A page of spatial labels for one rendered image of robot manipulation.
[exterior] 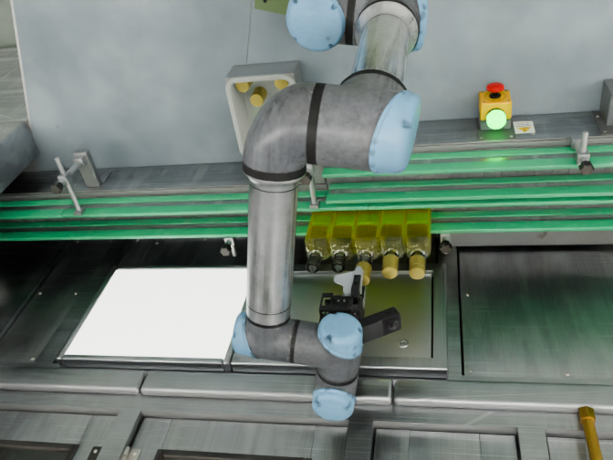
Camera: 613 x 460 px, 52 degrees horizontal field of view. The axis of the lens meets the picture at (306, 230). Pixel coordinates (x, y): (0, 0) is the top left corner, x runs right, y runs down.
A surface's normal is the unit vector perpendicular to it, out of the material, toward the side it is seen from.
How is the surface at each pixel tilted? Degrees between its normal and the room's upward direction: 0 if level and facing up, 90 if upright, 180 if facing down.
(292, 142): 4
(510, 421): 90
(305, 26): 9
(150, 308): 90
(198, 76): 0
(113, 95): 0
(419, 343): 90
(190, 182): 90
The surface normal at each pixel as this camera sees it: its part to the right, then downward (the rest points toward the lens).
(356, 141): -0.17, 0.45
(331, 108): -0.08, -0.26
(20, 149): 0.98, -0.02
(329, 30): -0.30, 0.63
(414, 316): -0.15, -0.80
